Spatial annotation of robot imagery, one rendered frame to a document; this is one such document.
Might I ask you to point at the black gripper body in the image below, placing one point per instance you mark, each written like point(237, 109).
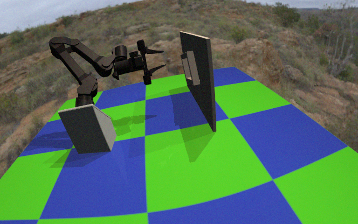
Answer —
point(142, 49)

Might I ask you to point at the dark grey wall panel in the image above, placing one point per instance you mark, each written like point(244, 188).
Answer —
point(204, 93)

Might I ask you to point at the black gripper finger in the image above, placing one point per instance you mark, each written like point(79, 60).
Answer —
point(150, 51)
point(154, 69)

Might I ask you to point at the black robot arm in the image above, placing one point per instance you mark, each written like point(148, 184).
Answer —
point(103, 65)

